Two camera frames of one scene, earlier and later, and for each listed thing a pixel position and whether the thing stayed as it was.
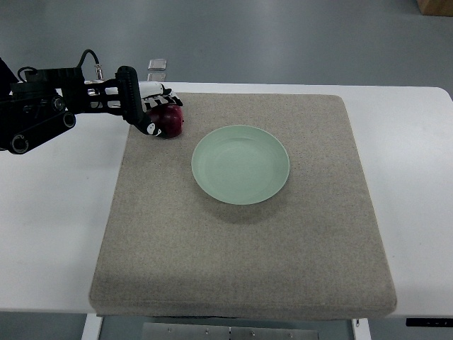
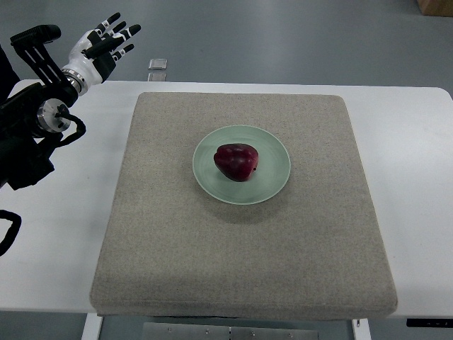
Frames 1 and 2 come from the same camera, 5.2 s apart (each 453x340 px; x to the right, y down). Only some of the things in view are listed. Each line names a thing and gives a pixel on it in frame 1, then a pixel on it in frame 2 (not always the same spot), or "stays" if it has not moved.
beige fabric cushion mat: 313,249 stays
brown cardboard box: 439,8 stays
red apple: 169,119 to 236,161
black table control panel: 429,322 stays
